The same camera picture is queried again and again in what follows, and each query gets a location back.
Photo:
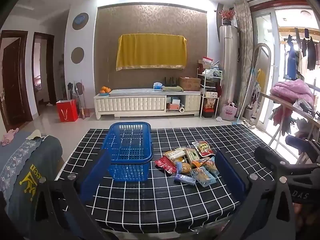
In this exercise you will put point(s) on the blue tissue box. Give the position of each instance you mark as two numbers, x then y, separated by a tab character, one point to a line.
157	86

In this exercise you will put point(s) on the silver standing air conditioner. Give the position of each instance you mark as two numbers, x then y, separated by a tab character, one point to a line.
229	62

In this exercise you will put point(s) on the dark wooden door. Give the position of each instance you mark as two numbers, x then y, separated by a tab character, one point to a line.
13	80

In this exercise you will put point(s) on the round brown wall decoration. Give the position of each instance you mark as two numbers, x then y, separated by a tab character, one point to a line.
77	55

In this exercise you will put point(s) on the large red white snack packet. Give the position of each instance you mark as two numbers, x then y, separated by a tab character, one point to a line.
203	148

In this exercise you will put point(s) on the standing mirror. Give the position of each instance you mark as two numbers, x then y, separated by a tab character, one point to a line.
261	85

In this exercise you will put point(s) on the plate of oranges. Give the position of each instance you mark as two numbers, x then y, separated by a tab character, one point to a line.
105	90

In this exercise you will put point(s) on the clear teal snack packet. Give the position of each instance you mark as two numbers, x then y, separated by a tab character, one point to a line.
202	176

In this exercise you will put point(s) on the red paper bag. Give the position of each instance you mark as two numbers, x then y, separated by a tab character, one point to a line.
67	110

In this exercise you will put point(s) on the person's right hand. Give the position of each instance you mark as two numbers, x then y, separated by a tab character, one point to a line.
303	217

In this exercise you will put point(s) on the green folded cloth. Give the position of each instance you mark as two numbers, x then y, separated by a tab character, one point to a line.
172	88

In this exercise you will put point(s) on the black checked tablecloth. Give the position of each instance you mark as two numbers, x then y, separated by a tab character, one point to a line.
160	200

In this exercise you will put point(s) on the clear biscuit snack packet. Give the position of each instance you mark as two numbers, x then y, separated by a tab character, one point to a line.
212	167

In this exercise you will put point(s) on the blue plastic basket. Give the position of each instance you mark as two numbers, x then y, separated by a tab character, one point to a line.
128	150

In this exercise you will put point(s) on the red white box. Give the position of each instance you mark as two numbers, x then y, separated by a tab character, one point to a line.
207	61

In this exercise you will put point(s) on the wooden drying rack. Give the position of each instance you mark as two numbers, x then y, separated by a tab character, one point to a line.
282	104

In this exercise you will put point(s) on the pink cloth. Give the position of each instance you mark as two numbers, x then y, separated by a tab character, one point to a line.
8	136

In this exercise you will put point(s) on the round blue wall decoration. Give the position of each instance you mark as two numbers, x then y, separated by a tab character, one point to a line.
80	20

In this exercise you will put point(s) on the patterned beige curtain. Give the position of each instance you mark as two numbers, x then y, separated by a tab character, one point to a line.
243	55

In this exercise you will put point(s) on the blue white gum packet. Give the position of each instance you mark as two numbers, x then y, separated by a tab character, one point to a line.
185	179

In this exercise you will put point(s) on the blue hanging garment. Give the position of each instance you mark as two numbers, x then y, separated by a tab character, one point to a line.
291	62

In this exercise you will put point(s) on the black router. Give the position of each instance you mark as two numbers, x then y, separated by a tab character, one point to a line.
170	81

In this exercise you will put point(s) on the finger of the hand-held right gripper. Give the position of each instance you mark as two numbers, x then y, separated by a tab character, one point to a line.
267	155
301	143

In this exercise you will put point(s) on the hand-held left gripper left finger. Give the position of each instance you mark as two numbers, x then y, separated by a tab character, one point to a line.
93	177

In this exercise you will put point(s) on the grey floral cloth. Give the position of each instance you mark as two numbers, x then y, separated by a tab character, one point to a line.
15	155

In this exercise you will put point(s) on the dark wooden door frame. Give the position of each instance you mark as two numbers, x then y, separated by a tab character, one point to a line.
52	70

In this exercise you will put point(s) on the blue mop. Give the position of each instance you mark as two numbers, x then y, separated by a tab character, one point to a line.
246	95

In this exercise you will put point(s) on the broom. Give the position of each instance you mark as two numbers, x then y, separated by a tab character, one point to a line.
81	100

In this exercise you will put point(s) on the red flower vase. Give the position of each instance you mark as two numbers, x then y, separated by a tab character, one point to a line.
227	16

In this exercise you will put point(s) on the white shelf rack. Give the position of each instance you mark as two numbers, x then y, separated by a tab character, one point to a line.
211	93

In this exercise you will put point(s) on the brown cardboard box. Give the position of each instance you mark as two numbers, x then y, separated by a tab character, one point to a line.
190	83

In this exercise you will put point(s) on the beige cloth piece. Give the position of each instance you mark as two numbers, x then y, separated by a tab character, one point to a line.
33	135

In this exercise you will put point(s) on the black hanging garment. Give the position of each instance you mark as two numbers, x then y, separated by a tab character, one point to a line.
311	52

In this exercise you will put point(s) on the white tv cabinet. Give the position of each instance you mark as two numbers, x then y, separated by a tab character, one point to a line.
130	105

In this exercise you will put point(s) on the orange snack packet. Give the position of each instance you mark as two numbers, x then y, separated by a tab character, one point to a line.
201	162

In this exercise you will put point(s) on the dark shirt with yellow print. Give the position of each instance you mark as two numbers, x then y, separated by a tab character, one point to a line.
35	170

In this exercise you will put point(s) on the pink blanket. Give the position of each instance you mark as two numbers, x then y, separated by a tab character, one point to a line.
291	90

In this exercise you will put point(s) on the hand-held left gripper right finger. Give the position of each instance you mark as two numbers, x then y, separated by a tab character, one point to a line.
230	177

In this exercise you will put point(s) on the pink tote bag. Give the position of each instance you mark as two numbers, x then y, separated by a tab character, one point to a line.
229	111

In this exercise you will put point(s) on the blue cookie snack packet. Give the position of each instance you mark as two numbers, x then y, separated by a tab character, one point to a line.
184	168

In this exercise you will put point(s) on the green snack packet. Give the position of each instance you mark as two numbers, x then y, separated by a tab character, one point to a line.
192	155

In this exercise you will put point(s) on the paper towel roll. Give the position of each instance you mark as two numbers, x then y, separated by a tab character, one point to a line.
182	109

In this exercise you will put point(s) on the clear yellow snack packet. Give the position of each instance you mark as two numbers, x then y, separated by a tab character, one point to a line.
175	153

